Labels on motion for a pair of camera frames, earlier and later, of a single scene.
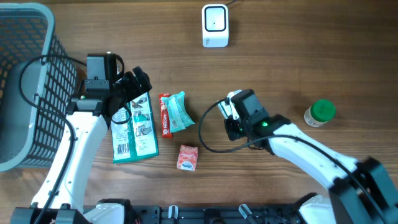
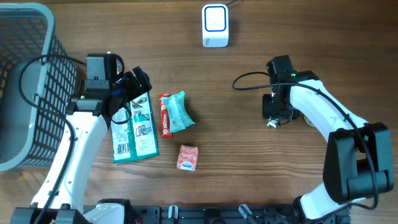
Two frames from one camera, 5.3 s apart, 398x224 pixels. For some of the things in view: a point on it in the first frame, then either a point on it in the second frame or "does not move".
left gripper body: (129, 88) does not move
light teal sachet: (178, 118) does not move
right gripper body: (236, 128) to (278, 108)
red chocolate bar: (165, 117) does not move
